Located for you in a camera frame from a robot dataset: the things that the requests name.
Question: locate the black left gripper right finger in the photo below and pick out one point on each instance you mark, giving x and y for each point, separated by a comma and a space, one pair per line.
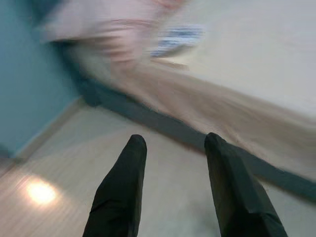
237, 192

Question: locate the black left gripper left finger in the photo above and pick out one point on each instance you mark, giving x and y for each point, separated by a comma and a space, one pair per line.
118, 192

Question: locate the pink dotted pillow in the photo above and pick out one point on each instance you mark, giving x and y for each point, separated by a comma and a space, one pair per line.
111, 29

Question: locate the white book blue letters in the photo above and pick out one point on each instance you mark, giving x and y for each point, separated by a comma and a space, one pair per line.
177, 39

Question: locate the pale skirting board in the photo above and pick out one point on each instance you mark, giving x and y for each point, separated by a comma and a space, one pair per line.
49, 128

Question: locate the mattress with cream sheet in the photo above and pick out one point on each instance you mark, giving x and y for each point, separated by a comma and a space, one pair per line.
247, 74

